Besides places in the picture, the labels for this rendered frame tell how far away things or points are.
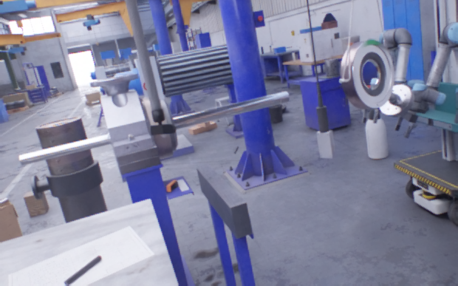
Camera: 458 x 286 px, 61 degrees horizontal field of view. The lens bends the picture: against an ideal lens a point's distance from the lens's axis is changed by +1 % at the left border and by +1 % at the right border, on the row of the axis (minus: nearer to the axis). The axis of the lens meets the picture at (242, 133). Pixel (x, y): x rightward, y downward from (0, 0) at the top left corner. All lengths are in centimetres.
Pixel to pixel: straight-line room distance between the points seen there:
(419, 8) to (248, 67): 370
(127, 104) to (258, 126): 215
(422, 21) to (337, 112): 220
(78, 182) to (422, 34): 549
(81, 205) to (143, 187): 173
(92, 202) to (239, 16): 221
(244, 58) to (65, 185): 202
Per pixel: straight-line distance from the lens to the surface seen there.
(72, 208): 375
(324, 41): 908
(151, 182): 204
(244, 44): 396
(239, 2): 398
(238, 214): 159
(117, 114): 212
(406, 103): 242
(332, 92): 556
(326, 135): 180
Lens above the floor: 151
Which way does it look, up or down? 14 degrees down
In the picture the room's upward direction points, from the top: 11 degrees counter-clockwise
